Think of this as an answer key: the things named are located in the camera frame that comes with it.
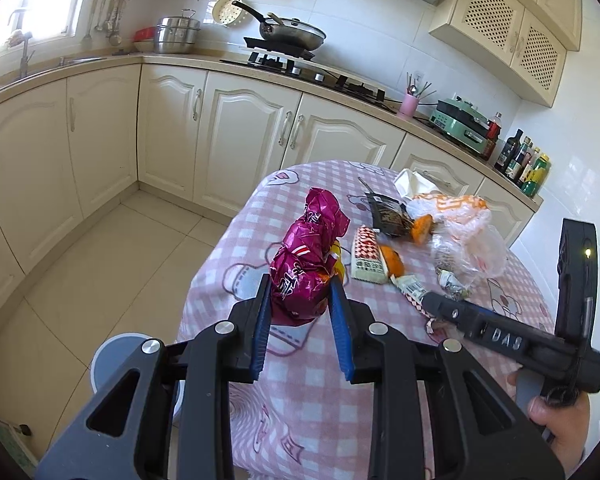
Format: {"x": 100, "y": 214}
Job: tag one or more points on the light blue trash bin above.
{"x": 115, "y": 355}

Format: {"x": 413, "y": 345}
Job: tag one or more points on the black gas stove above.
{"x": 300, "y": 70}

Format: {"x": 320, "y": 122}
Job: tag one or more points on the crumpled foil wrapper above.
{"x": 455, "y": 287}

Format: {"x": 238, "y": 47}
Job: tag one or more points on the row of hanging kitchen utensils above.
{"x": 107, "y": 20}

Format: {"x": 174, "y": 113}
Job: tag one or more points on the yellow snack wrapper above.
{"x": 336, "y": 257}

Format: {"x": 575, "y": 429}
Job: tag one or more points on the red white checked packet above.
{"x": 370, "y": 255}

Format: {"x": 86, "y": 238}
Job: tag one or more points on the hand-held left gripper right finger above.
{"x": 341, "y": 330}

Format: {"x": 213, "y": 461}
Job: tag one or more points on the small orange peel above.
{"x": 394, "y": 260}

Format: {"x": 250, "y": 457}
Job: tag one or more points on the clear plastic bag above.
{"x": 475, "y": 250}

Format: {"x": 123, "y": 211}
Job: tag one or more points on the white tissue paper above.
{"x": 415, "y": 182}

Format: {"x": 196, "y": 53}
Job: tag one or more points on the steel kitchen faucet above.
{"x": 25, "y": 55}

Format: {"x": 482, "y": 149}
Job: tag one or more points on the magenta snack bag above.
{"x": 305, "y": 260}

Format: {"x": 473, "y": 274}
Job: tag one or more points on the red bowl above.
{"x": 144, "y": 34}

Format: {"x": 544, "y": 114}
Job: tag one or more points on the person's right hand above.
{"x": 565, "y": 425}

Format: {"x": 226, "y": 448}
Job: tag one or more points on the pink checked tablecloth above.
{"x": 300, "y": 410}

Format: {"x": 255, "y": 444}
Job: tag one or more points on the cream lattice wall cabinet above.
{"x": 500, "y": 25}

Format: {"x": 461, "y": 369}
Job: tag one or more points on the large orange peel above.
{"x": 422, "y": 230}

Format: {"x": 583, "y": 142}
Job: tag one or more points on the dark sauce bottle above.
{"x": 522, "y": 165}
{"x": 507, "y": 155}

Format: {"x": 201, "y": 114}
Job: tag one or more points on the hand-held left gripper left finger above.
{"x": 261, "y": 330}

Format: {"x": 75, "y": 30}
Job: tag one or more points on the pink utensil holder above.
{"x": 409, "y": 105}

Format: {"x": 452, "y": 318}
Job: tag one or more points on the cream base cabinets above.
{"x": 105, "y": 135}

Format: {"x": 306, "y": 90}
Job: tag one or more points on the bundle of chopsticks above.
{"x": 415, "y": 87}

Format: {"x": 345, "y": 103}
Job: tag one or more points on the steel frying pan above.
{"x": 295, "y": 35}

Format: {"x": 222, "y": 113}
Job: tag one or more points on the white bowl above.
{"x": 142, "y": 46}

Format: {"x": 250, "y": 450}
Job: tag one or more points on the white round strainer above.
{"x": 226, "y": 10}

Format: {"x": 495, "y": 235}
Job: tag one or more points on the black snack packet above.
{"x": 387, "y": 215}

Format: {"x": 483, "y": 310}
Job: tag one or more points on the orange white plastic bag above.
{"x": 450, "y": 205}

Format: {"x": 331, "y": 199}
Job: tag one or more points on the white red striped wrapper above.
{"x": 410, "y": 292}

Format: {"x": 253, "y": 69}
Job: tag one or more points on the red cap sauce bottle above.
{"x": 492, "y": 142}

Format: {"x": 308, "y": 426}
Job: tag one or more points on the green electric cooker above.
{"x": 457, "y": 122}

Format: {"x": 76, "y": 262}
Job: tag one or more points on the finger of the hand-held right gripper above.
{"x": 452, "y": 312}

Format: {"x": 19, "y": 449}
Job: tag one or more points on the steel steamer pot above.
{"x": 177, "y": 35}

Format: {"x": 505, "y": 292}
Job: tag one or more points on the black grill pan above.
{"x": 280, "y": 46}

